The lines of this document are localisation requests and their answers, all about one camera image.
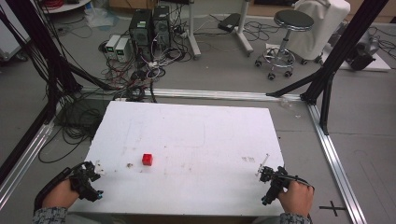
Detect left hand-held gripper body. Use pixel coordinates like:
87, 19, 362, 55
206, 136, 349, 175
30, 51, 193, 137
68, 161, 105, 203

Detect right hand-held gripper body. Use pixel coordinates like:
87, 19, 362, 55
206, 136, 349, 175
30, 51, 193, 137
261, 165, 315, 207

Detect red cube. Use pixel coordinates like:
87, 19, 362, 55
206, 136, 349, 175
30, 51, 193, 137
141, 153, 154, 167

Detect person's right hand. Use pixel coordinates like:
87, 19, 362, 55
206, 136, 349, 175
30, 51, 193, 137
277, 180, 316, 218

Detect person's left hand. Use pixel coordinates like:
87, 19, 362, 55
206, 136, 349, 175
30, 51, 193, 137
41, 179, 80, 210

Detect thin white stick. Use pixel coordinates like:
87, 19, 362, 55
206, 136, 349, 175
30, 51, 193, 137
255, 153, 271, 177

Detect white power supply unit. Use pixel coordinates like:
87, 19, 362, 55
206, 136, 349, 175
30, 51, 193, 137
105, 34, 121, 60
114, 37, 131, 63

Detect white stand leg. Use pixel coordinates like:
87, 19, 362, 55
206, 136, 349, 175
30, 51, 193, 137
185, 0, 203, 61
234, 0, 255, 58

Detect black computer tower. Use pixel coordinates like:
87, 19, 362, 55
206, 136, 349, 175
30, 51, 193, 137
151, 5, 173, 51
128, 8, 154, 63

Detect black device on board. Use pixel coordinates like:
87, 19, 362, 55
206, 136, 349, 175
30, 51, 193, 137
345, 35, 381, 72

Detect clear plastic bag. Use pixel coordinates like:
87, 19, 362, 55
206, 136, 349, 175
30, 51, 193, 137
83, 3, 120, 30

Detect white flat board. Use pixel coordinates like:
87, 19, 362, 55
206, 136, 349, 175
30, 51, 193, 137
321, 46, 392, 73

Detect black round stool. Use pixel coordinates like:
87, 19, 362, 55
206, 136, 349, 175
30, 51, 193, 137
254, 8, 316, 81

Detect white covered cabinet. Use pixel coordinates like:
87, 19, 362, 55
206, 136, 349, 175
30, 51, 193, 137
285, 0, 352, 63

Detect flat black box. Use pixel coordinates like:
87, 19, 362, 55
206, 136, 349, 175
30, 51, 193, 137
217, 12, 241, 33

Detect round white table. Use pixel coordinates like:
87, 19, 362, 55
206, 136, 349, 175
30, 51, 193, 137
40, 0, 92, 15

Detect coil of black cables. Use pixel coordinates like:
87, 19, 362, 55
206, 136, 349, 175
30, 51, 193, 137
37, 96, 108, 164

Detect aluminium floor rail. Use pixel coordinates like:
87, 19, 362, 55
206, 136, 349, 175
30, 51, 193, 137
0, 119, 57, 210
306, 102, 369, 224
78, 86, 304, 103

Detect tangle of floor cables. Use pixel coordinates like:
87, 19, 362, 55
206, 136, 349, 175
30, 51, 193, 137
97, 31, 194, 104

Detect black frame post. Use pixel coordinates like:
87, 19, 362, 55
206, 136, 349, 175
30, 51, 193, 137
265, 0, 390, 136
0, 0, 120, 125

